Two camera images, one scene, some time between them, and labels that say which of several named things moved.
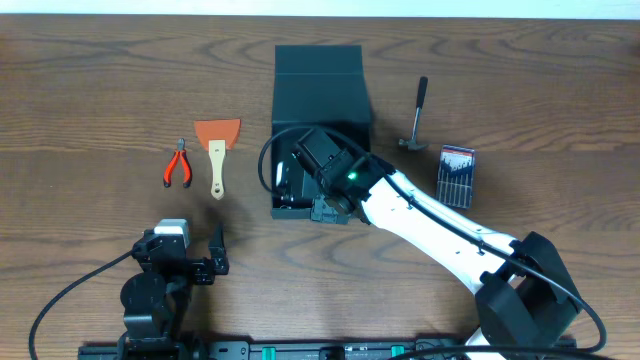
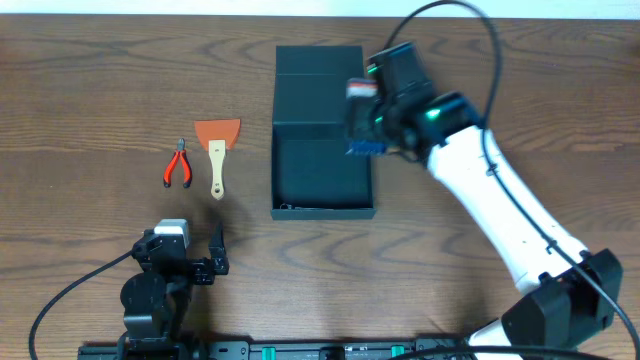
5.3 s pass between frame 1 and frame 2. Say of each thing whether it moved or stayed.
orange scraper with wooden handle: stayed
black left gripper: stayed
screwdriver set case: moved
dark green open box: stayed
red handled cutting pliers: stayed
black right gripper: moved
